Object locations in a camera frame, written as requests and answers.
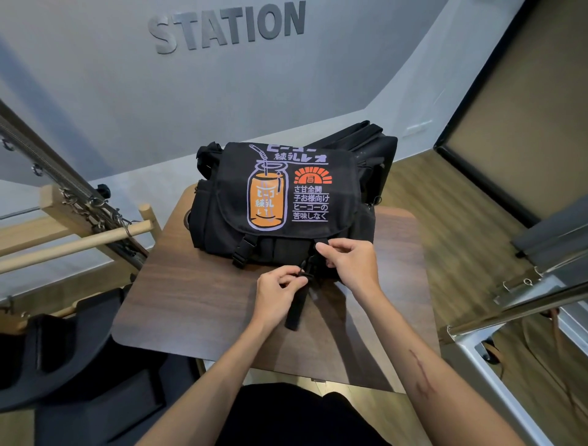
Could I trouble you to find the black padded box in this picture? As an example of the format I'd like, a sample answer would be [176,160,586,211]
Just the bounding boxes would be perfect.
[317,120,399,203]

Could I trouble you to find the grey panel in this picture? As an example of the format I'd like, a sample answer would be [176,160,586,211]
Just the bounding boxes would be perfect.
[510,195,588,272]

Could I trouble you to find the silver metal frame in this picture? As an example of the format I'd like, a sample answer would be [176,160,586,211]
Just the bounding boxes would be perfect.
[440,271,588,446]

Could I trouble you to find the grey wall letters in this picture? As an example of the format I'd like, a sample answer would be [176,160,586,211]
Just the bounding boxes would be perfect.
[146,0,307,55]

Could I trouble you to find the person's left hand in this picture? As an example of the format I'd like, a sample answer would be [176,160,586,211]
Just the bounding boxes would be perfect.
[250,265,309,333]

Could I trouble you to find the chrome frame pole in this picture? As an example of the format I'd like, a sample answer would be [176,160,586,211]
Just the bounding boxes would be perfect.
[446,282,588,339]

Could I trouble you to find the person's black shorts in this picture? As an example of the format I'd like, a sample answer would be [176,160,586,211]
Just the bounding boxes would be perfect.
[216,382,391,446]

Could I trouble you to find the black strap with metal clips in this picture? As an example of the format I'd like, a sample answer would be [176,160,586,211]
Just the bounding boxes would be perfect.
[317,120,385,153]

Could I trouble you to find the person's left forearm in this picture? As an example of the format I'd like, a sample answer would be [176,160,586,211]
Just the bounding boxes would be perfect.
[135,319,276,446]

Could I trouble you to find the person's right forearm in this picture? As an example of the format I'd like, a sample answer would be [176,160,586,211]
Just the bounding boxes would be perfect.
[353,287,524,446]

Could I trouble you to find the chrome tower pole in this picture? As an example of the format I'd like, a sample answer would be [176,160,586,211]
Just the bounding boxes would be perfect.
[0,99,150,272]

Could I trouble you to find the brown blind with black frame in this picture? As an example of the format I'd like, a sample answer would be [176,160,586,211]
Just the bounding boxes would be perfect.
[434,0,588,229]

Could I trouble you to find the black printed backpack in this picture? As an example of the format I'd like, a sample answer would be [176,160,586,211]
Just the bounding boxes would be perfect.
[186,141,385,331]

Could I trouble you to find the person's right hand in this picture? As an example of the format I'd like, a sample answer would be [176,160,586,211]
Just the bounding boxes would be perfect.
[315,238,383,302]

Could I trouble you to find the brown wooden side table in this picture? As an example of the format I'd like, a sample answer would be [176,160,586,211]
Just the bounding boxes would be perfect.
[111,183,441,394]

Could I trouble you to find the wooden tower frame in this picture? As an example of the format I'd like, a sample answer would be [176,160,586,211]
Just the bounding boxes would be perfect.
[0,183,162,318]

